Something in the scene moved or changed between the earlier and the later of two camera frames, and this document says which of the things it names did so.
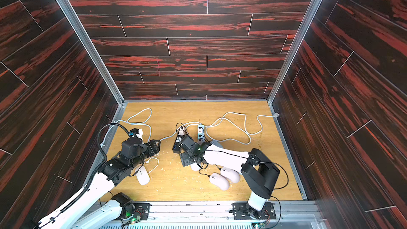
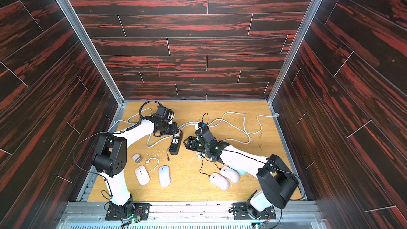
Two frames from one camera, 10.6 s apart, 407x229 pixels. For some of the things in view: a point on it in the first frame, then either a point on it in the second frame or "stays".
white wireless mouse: (143, 176) stays
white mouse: (195, 167) to (164, 176)
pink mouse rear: (232, 175) stays
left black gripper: (148, 146) to (174, 131)
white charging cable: (148, 161) stays
